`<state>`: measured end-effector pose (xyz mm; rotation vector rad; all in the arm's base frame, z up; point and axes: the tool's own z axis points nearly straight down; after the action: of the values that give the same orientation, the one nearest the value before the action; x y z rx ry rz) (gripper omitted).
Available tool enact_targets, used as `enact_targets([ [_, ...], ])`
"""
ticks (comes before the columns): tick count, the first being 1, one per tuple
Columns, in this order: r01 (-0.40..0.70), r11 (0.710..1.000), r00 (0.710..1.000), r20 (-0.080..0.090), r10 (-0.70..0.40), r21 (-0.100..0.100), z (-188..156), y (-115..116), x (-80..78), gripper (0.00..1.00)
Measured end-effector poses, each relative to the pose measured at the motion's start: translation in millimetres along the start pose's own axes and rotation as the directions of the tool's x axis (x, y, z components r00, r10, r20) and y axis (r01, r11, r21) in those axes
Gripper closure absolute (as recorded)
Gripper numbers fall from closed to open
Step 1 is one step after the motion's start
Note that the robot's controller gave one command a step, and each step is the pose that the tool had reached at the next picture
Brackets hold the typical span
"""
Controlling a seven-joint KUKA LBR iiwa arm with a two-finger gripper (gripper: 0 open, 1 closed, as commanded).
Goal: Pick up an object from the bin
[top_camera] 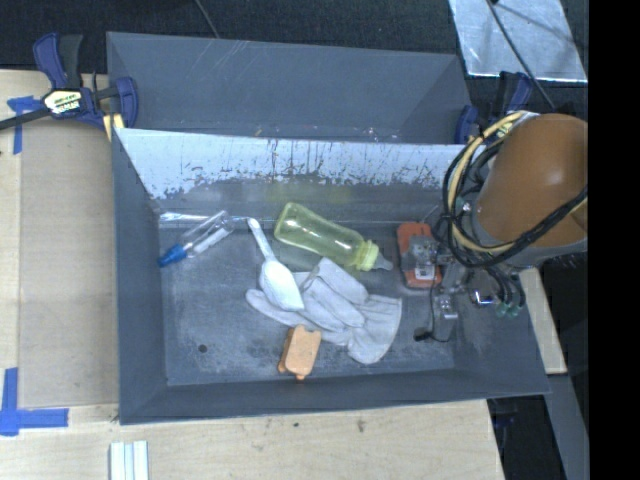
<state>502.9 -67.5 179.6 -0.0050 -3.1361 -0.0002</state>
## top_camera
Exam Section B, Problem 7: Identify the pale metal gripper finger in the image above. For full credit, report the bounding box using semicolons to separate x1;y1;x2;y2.
404;236;444;277
433;292;460;342

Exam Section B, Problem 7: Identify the orange-red box-shaped tool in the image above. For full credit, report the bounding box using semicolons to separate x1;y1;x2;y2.
396;221;444;290

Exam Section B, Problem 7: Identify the white work glove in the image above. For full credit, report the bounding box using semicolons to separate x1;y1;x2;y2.
244;256;404;366

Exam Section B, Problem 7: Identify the yellow-green baby bottle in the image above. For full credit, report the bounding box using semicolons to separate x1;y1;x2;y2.
273;201;394;273

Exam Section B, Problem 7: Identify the white plastic scoop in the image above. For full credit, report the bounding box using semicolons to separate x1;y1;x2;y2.
246;217;306;312

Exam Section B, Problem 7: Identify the orange flat sponge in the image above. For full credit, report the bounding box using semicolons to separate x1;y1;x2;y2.
276;323;323;381

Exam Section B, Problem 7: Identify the grey metal bin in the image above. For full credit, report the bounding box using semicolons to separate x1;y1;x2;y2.
105;30;552;426

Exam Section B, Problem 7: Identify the clear bottle with blue cap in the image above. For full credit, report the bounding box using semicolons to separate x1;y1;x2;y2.
158;210;237;268

